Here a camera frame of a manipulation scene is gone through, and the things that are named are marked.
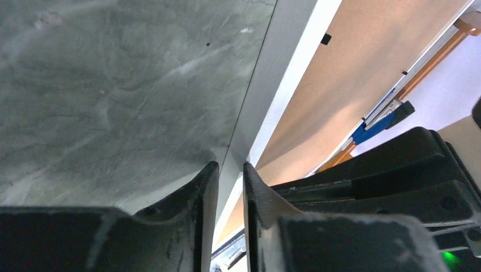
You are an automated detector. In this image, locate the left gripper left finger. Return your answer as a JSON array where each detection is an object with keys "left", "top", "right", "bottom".
[{"left": 1, "top": 161, "right": 219, "bottom": 271}]

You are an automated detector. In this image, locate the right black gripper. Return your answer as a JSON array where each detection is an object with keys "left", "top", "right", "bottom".
[{"left": 273, "top": 127, "right": 480, "bottom": 271}]

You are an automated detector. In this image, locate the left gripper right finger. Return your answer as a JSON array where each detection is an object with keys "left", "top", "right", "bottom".
[{"left": 243, "top": 162, "right": 449, "bottom": 271}]

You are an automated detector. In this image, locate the brown backing board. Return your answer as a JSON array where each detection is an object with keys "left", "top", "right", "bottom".
[{"left": 216, "top": 0, "right": 470, "bottom": 245}]

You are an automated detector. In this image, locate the blue stapler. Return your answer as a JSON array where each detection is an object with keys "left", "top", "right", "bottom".
[{"left": 351, "top": 99, "right": 415, "bottom": 145}]

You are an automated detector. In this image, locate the orange wooden shelf rack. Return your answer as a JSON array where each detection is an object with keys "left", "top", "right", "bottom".
[{"left": 313, "top": 11, "right": 480, "bottom": 173}]

